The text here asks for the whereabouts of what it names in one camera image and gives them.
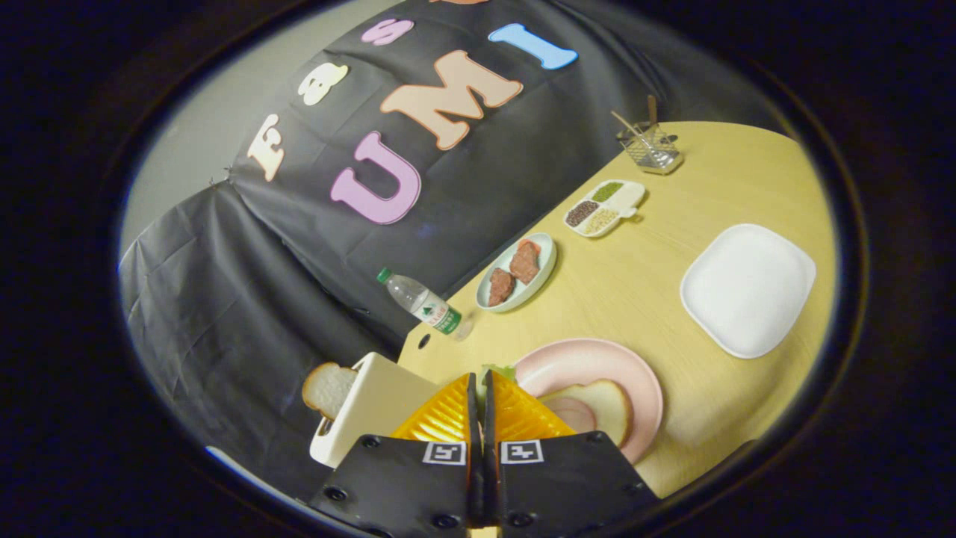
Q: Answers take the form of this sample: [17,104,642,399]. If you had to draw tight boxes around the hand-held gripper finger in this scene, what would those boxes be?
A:
[482,370,662,535]
[308,372,481,538]

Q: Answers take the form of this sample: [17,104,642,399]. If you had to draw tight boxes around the pink ham slice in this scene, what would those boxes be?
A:
[549,396,597,434]

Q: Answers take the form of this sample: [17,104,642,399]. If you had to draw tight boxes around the white toaster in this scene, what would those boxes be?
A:
[309,352,441,469]

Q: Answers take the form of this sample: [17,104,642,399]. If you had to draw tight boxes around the pink round plate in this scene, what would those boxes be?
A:
[514,338,664,466]

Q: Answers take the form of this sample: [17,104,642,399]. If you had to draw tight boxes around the flat toast slice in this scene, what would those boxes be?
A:
[539,379,633,448]

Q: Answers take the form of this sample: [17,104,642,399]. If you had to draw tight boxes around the cooked meat piece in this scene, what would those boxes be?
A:
[509,239,541,285]
[488,268,516,307]

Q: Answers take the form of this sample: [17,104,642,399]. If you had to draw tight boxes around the clear plastic water bottle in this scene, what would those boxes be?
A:
[376,267,464,336]

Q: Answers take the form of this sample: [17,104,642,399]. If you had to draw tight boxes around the bread slice with brown crust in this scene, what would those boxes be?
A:
[302,362,359,421]

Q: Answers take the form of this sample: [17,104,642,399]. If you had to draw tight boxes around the light blue round plate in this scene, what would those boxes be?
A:
[476,232,558,313]

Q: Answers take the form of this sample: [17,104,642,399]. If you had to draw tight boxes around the black backdrop cloth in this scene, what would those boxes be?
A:
[118,0,785,501]

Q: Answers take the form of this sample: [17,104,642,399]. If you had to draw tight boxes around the white divided dish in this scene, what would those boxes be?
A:
[563,179,647,238]

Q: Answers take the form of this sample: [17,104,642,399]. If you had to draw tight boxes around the white square plate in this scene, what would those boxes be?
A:
[680,223,817,359]

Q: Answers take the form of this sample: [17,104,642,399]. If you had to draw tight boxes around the clear glass cup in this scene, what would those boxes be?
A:
[616,122,683,176]

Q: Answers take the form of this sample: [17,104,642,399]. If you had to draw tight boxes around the pale thin stick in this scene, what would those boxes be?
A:
[611,111,658,161]

